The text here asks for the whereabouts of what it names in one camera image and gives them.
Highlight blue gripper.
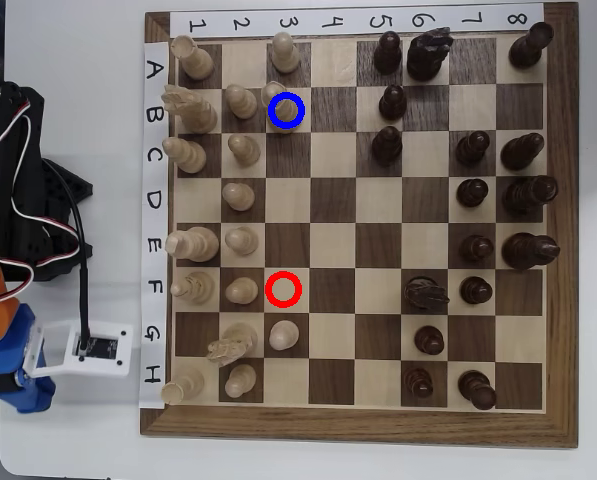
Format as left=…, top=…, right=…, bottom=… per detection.
left=0, top=303, right=57, bottom=414

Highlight light wooden queen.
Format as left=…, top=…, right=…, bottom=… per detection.
left=260, top=80, right=304, bottom=135

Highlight light wooden rook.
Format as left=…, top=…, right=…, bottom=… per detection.
left=170, top=34, right=215, bottom=81
left=160, top=367, right=206, bottom=406

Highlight light wooden bishop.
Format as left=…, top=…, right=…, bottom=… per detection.
left=170, top=270, right=217, bottom=307
left=161, top=137, right=208, bottom=175

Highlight light wooden pawn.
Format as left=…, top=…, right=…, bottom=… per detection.
left=224, top=363, right=258, bottom=400
left=224, top=83, right=259, bottom=121
left=226, top=133, right=262, bottom=168
left=224, top=276, right=260, bottom=305
left=270, top=32, right=301, bottom=75
left=221, top=182, right=256, bottom=213
left=224, top=226, right=260, bottom=258
left=268, top=319, right=300, bottom=351

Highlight light wooden knight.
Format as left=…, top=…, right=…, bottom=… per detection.
left=206, top=322, right=259, bottom=370
left=161, top=84, right=219, bottom=135

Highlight light wooden king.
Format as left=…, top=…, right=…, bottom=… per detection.
left=165, top=225, right=221, bottom=264

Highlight white letter label strip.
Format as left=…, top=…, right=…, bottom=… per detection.
left=137, top=41, right=171, bottom=410

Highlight wooden chessboard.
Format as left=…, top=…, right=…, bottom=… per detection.
left=139, top=2, right=579, bottom=449

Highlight dark wooden pawn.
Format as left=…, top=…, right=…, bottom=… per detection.
left=402, top=368, right=435, bottom=400
left=456, top=178, right=490, bottom=209
left=455, top=130, right=491, bottom=168
left=458, top=234, right=495, bottom=265
left=373, top=30, right=404, bottom=76
left=459, top=276, right=494, bottom=306
left=413, top=325, right=446, bottom=357
left=378, top=83, right=408, bottom=122

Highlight dark wooden knight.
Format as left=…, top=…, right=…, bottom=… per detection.
left=403, top=277, right=451, bottom=314
left=406, top=27, right=453, bottom=83

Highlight dark wooden bishop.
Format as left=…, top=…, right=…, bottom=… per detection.
left=371, top=125, right=404, bottom=168
left=500, top=132, right=547, bottom=172

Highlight dark wooden rook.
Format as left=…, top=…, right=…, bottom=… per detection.
left=507, top=21, right=555, bottom=70
left=457, top=369, right=498, bottom=412

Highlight white number label strip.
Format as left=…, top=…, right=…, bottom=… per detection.
left=169, top=3, right=545, bottom=37

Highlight dark wooden king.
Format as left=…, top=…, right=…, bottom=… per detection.
left=501, top=232, right=562, bottom=272

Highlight dark wooden queen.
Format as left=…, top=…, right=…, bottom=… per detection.
left=501, top=174, right=560, bottom=217

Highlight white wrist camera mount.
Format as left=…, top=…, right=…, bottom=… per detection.
left=20, top=319, right=133, bottom=380

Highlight black camera cable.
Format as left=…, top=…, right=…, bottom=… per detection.
left=52, top=164, right=93, bottom=354

